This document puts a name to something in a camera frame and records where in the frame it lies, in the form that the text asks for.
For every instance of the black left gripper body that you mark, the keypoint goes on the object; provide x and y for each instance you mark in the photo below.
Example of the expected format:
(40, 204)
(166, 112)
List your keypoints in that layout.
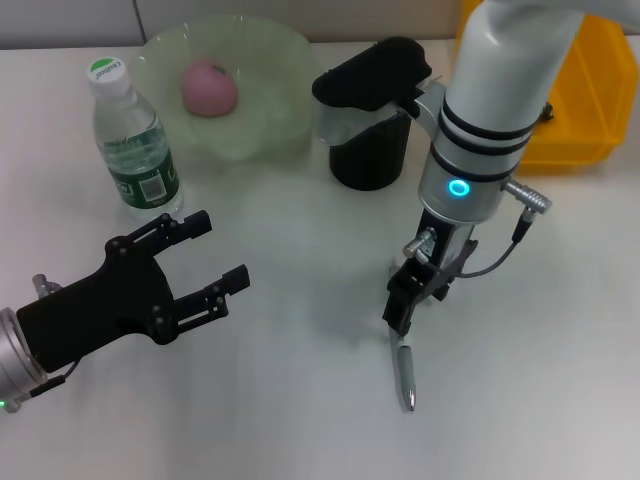
(100, 315)

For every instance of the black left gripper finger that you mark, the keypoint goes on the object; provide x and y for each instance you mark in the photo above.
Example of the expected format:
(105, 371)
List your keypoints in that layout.
(197, 223)
(235, 280)

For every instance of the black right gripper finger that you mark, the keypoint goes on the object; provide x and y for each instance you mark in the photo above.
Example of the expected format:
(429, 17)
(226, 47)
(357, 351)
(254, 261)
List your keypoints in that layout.
(450, 282)
(402, 305)

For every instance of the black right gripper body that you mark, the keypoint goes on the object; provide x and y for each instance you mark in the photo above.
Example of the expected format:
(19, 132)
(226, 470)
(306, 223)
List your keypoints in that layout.
(450, 245)

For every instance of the grey ballpoint pen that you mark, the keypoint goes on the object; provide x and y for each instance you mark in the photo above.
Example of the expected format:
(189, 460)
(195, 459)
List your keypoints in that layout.
(406, 365)

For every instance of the clear water bottle green label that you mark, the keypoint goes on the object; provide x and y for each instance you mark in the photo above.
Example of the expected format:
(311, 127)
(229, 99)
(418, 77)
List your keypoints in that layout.
(137, 165)

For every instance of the pink toy peach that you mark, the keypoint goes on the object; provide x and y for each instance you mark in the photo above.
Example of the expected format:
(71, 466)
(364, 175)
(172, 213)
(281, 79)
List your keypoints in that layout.
(207, 90)

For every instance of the black mesh pen holder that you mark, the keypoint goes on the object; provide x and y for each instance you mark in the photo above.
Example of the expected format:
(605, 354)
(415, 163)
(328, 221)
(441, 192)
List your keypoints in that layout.
(370, 160)

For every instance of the green glass fruit plate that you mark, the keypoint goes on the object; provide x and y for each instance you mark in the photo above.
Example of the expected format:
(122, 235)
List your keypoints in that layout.
(270, 75)

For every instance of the yellow plastic bin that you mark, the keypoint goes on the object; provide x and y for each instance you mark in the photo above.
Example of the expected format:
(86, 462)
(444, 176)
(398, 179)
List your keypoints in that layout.
(590, 100)

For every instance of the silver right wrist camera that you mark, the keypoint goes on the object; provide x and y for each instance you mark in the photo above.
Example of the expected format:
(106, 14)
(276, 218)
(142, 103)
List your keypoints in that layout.
(370, 75)

